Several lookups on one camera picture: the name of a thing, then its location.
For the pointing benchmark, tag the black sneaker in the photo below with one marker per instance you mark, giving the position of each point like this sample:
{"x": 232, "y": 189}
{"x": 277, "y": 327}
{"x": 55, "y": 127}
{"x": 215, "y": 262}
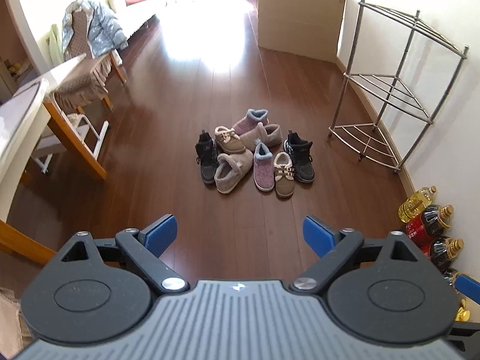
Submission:
{"x": 207, "y": 157}
{"x": 302, "y": 157}

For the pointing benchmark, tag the white step stool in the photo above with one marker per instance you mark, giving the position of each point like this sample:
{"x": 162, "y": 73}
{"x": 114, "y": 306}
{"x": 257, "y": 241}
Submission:
{"x": 95, "y": 138}

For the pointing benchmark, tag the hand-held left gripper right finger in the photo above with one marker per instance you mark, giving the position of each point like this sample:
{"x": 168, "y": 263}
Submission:
{"x": 318, "y": 236}

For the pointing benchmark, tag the cardboard box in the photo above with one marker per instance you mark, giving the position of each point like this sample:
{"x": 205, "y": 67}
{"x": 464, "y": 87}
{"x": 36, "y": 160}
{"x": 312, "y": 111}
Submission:
{"x": 300, "y": 18}

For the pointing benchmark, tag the chair with brown cover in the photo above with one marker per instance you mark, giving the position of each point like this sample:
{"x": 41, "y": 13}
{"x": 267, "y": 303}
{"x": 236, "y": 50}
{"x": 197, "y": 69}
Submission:
{"x": 80, "y": 78}

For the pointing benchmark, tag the wooden table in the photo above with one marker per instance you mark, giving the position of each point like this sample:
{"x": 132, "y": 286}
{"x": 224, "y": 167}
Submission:
{"x": 22, "y": 120}

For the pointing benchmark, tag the yellow oil bottle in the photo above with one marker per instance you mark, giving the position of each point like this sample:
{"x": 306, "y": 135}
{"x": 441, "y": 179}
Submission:
{"x": 412, "y": 207}

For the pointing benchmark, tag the pink boot blue fur collar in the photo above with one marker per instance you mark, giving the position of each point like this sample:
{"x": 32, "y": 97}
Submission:
{"x": 264, "y": 170}
{"x": 249, "y": 122}

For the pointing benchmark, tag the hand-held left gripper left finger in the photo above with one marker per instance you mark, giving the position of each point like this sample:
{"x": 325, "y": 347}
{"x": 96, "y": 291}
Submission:
{"x": 163, "y": 234}

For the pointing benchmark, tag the pale green cloth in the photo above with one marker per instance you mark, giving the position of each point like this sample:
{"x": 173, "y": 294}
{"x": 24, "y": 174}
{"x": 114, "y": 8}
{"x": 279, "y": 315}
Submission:
{"x": 55, "y": 45}

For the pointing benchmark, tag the light blue padded jacket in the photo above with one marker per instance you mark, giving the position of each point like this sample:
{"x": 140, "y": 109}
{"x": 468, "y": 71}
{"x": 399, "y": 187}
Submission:
{"x": 103, "y": 26}

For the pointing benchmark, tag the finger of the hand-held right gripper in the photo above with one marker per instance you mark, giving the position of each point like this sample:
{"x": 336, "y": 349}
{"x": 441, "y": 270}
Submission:
{"x": 468, "y": 286}
{"x": 467, "y": 333}

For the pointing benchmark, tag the taupe furry slipper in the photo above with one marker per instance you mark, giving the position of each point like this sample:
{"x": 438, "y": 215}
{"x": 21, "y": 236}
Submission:
{"x": 230, "y": 174}
{"x": 268, "y": 135}

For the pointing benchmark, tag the white sofa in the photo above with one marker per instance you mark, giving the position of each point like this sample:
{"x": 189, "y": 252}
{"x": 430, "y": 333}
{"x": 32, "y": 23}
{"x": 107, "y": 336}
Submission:
{"x": 138, "y": 15}

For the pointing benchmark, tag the metal corner rack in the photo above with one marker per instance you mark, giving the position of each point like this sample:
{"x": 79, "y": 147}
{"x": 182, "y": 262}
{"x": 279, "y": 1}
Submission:
{"x": 390, "y": 92}

